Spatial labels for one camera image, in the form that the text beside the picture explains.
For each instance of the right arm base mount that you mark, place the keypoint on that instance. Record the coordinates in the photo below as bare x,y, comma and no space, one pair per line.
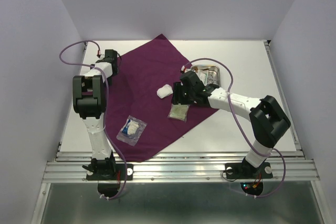
251,177

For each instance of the blue-white gauze packet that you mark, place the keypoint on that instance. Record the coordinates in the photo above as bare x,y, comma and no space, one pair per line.
131,132

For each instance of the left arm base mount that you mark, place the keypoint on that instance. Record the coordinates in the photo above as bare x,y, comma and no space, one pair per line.
111,176

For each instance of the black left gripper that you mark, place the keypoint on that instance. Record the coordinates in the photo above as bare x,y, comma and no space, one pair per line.
109,81

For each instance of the white gauze pad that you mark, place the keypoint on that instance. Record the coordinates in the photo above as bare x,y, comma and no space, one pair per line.
164,91

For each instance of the purple cloth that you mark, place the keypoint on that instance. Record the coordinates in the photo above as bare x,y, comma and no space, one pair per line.
133,93

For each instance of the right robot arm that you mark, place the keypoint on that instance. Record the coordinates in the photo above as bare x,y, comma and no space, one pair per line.
268,120

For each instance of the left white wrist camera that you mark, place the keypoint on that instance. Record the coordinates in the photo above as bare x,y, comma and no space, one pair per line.
100,56

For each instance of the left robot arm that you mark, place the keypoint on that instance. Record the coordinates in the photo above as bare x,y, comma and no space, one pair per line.
90,101

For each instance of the steel instrument tray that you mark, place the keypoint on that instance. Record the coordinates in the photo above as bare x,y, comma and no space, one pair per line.
213,70

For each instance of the aluminium front rail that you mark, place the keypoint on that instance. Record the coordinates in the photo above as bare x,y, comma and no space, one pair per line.
168,167

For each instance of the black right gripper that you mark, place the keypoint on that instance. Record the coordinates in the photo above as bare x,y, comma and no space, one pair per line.
177,89

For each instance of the green-white packet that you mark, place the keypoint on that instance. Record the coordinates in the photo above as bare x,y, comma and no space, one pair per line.
178,112

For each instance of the small steel scissors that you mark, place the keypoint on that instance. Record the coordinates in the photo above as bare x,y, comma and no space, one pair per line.
210,80

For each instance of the white sterile pouch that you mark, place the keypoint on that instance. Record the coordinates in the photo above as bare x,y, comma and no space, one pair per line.
203,76

